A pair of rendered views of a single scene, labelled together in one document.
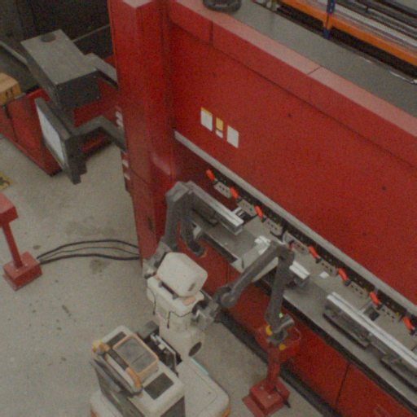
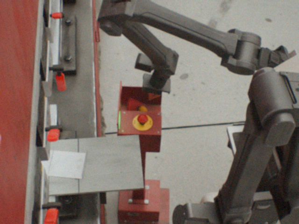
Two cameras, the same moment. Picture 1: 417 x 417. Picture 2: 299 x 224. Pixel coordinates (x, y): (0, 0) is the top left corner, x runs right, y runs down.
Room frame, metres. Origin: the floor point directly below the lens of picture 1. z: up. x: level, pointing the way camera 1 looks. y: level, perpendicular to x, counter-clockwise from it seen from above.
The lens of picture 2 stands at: (2.77, 0.23, 2.18)
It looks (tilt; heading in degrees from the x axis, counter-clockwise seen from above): 53 degrees down; 215
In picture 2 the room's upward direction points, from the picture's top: 3 degrees clockwise
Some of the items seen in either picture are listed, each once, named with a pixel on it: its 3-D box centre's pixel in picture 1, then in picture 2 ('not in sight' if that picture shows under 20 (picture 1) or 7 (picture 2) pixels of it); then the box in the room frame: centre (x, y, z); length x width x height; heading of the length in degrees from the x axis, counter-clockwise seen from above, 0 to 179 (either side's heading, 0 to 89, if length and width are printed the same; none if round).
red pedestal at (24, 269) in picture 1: (10, 240); not in sight; (2.94, 1.44, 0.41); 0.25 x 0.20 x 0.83; 132
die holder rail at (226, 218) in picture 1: (212, 207); not in sight; (2.79, -0.03, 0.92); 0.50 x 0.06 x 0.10; 42
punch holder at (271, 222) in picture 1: (275, 216); (27, 121); (2.40, -0.38, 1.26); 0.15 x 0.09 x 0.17; 42
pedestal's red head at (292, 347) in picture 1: (278, 337); (140, 116); (1.92, -0.40, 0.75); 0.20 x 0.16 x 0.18; 35
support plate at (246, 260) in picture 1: (257, 261); (95, 164); (2.28, -0.29, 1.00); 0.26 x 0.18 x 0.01; 132
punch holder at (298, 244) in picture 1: (302, 236); (32, 59); (2.25, -0.51, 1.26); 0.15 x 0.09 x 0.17; 42
